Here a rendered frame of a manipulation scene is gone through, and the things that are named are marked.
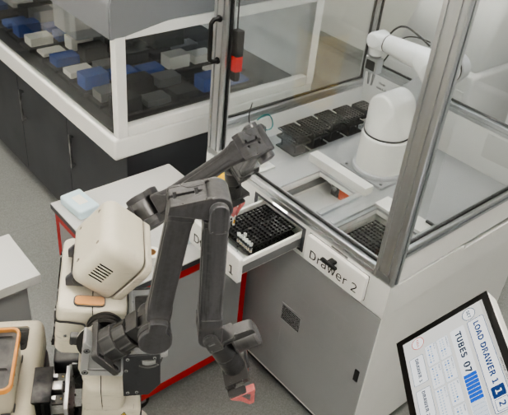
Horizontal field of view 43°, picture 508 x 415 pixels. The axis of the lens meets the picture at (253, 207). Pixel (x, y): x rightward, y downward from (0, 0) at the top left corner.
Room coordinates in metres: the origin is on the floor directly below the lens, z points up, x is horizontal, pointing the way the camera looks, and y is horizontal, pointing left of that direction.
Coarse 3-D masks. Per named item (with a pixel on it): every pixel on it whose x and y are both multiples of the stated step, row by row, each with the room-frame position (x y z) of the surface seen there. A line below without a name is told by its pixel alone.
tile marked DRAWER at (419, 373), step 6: (414, 360) 1.27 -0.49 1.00; (420, 360) 1.26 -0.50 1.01; (414, 366) 1.25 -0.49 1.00; (420, 366) 1.24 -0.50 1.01; (414, 372) 1.23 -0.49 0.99; (420, 372) 1.22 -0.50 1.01; (426, 372) 1.21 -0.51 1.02; (414, 378) 1.21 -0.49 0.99; (420, 378) 1.20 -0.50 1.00; (426, 378) 1.19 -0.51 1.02; (414, 384) 1.20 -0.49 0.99; (420, 384) 1.19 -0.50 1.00
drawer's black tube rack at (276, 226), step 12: (264, 204) 2.09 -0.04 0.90; (240, 216) 2.00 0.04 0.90; (252, 216) 2.01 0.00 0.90; (264, 216) 2.01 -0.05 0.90; (276, 216) 2.02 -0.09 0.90; (240, 228) 1.96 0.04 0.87; (252, 228) 1.93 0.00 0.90; (264, 228) 1.94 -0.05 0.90; (276, 228) 1.98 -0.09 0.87; (288, 228) 1.96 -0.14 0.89; (252, 240) 1.85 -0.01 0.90; (264, 240) 1.86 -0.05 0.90; (276, 240) 1.91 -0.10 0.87; (252, 252) 1.82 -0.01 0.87
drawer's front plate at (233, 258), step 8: (200, 224) 1.88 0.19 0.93; (192, 232) 1.90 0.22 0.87; (200, 232) 1.87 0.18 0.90; (192, 240) 1.90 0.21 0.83; (200, 248) 1.86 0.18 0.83; (232, 256) 1.73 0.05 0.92; (240, 256) 1.73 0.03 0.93; (232, 264) 1.73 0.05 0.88; (240, 264) 1.71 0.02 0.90; (232, 272) 1.73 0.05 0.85; (240, 272) 1.71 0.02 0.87; (240, 280) 1.72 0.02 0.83
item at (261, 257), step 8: (248, 208) 2.07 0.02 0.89; (272, 208) 2.11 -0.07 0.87; (296, 232) 2.00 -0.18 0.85; (288, 240) 1.89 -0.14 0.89; (296, 240) 1.92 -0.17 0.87; (272, 248) 1.84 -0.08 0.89; (280, 248) 1.86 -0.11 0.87; (288, 248) 1.89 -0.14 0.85; (248, 256) 1.77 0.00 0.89; (256, 256) 1.78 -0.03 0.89; (264, 256) 1.81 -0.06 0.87; (272, 256) 1.84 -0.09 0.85; (248, 264) 1.76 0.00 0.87; (256, 264) 1.78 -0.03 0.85
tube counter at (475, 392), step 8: (472, 360) 1.18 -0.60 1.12; (464, 368) 1.16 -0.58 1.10; (472, 368) 1.15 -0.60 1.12; (464, 376) 1.14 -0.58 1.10; (472, 376) 1.13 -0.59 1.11; (464, 384) 1.12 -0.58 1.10; (472, 384) 1.11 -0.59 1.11; (480, 384) 1.10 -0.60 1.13; (472, 392) 1.09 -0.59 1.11; (480, 392) 1.08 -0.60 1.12; (472, 400) 1.06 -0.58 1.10; (480, 400) 1.05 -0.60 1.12; (472, 408) 1.04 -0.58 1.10; (480, 408) 1.03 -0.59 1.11; (488, 408) 1.02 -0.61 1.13
